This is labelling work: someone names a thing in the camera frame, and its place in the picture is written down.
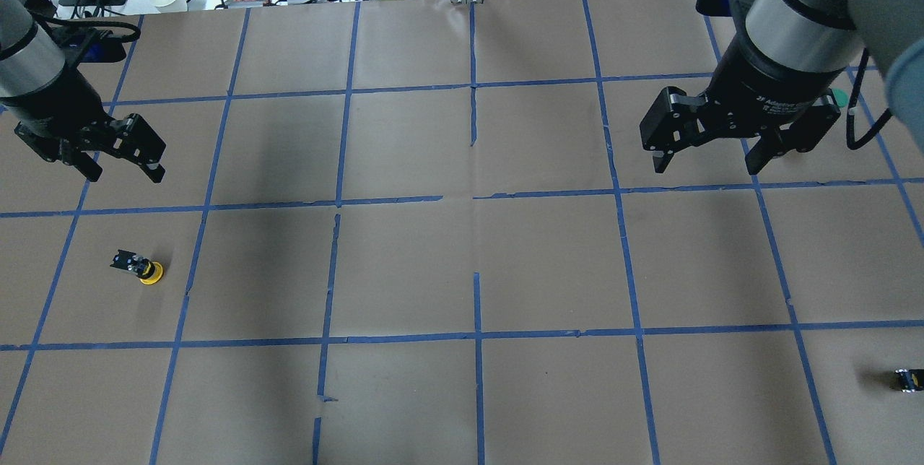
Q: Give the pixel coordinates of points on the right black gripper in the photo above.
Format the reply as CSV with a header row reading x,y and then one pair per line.
x,y
761,86

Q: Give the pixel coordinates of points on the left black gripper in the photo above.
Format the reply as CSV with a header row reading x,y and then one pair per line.
x,y
56,102

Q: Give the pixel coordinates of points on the yellow push button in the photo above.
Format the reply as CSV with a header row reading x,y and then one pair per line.
x,y
149,272

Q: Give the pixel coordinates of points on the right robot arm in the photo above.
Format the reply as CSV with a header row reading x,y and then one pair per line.
x,y
826,35

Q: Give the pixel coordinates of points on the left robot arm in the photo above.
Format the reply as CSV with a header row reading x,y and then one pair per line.
x,y
29,59

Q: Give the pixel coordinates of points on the green push button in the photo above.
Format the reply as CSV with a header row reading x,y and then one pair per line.
x,y
841,97

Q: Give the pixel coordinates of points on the small black contact block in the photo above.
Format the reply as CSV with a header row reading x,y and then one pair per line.
x,y
909,380

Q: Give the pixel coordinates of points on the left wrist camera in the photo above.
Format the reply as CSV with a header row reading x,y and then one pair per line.
x,y
94,42

